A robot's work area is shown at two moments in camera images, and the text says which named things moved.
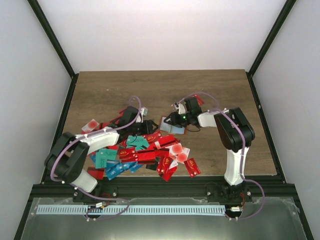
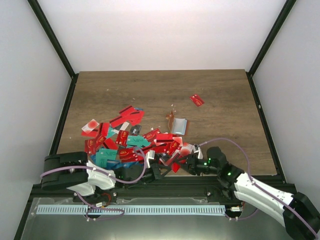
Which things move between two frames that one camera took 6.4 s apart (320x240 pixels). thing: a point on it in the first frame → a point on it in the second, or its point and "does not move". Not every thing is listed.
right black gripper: (175, 120) → (192, 161)
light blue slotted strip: (130, 209) does not move
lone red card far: (200, 100) does not move
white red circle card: (178, 152) → (186, 149)
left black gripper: (148, 124) → (156, 172)
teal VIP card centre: (138, 142) does not move
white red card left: (90, 126) does not move
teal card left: (101, 157) does not move
